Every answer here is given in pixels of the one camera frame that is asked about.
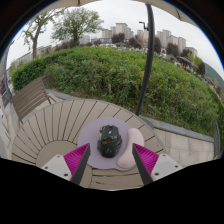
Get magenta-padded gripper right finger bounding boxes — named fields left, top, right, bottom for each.
left=131, top=142, right=184, bottom=186

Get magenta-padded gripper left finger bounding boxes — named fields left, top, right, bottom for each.
left=40, top=143, right=92, bottom=186

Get black computer mouse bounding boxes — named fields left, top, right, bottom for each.
left=96, top=124, right=123, bottom=159

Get lilac mouse pad with wrist rest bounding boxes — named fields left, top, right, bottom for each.
left=76, top=116, right=146, bottom=172

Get grey slatted outdoor chair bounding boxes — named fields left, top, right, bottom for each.
left=10, top=77, right=64, bottom=124

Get green hedge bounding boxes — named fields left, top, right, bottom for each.
left=9, top=45, right=224, bottom=148

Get beige patio umbrella with pole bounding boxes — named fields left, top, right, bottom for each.
left=49, top=0, right=198, bottom=117

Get distant high-rise buildings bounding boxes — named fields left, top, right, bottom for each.
left=78, top=22, right=198, bottom=58

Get thin-crowned leaning tree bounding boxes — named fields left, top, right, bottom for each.
left=21, top=8, right=66, bottom=61

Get round-crowned green tree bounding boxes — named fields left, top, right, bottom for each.
left=51, top=7, right=105, bottom=48

